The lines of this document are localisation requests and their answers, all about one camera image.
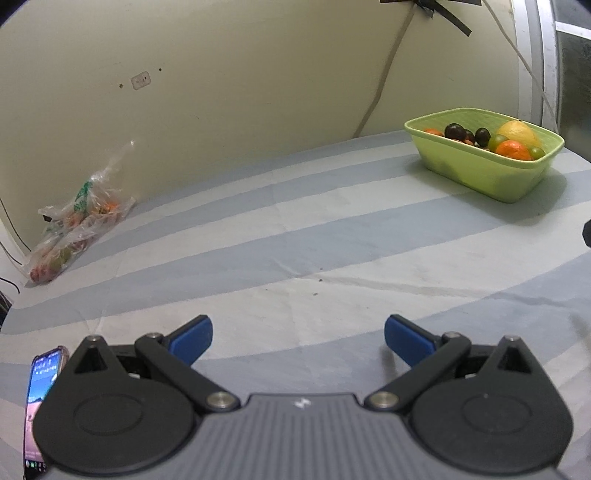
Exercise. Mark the black tape cross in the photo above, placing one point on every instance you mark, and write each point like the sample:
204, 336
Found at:
438, 11

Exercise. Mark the green plastic basket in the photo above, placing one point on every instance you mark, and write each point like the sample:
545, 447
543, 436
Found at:
489, 180

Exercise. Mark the grey window frame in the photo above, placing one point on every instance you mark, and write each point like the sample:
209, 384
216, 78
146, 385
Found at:
531, 60

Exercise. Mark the yellow lemon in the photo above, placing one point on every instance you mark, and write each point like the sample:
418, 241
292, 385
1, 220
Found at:
517, 131

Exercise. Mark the clear plastic bag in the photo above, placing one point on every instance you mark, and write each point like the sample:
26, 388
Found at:
69, 226

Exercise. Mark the dark plum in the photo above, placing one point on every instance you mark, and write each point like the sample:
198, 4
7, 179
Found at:
483, 135
469, 137
455, 131

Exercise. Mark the mandarin orange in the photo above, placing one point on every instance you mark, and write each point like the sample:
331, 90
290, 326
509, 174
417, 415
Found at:
512, 150
433, 132

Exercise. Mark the white wall plate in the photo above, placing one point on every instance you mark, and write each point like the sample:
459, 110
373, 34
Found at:
141, 81

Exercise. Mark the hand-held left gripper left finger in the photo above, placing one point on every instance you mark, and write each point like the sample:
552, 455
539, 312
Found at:
194, 339

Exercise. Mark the smartphone in clear case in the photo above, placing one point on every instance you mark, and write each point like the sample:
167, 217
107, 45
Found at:
39, 383

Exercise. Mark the green lime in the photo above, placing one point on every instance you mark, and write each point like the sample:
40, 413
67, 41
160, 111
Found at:
537, 151
497, 142

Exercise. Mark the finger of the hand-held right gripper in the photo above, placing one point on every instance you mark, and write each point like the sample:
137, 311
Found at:
587, 233

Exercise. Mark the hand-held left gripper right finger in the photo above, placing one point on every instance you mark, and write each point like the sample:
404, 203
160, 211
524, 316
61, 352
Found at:
401, 339

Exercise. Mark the striped bed sheet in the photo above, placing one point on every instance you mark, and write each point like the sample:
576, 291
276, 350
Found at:
300, 240

